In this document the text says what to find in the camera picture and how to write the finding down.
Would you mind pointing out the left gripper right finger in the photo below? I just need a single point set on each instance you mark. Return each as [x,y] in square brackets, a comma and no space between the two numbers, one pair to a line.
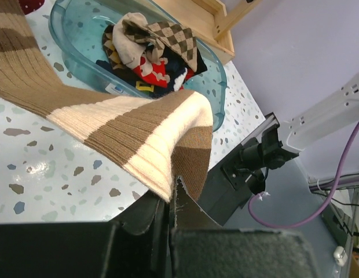
[199,247]

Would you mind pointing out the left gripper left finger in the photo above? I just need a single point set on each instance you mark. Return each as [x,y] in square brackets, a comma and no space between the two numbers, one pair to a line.
[133,244]

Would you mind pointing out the tan cream striped sock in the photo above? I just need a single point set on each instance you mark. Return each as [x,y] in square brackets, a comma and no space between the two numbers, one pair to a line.
[153,140]

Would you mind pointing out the navy buckle sock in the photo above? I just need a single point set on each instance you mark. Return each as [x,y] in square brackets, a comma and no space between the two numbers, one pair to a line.
[175,63]

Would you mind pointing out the navy santa sock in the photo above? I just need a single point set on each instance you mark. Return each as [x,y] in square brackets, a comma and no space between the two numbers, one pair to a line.
[179,78]

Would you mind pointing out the brown checkered sock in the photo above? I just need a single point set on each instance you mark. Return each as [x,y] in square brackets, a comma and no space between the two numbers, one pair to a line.
[110,51]

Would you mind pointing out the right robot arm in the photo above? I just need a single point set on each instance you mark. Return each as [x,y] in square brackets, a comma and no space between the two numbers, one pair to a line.
[286,140]

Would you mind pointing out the brown striped hanging socks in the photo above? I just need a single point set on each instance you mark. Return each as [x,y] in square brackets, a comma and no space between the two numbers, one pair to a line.
[164,34]

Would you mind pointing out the teal plastic basin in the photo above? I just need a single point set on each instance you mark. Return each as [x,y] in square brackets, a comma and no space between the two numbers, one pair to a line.
[77,28]

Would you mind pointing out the right wooden clothes rack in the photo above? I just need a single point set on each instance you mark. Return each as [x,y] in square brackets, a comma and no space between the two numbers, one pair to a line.
[210,21]

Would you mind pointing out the red polka dot garment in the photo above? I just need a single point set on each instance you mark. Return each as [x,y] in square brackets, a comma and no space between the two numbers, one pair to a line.
[29,6]

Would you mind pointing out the aluminium frame rail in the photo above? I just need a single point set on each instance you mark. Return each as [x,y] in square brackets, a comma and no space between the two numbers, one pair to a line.
[270,120]

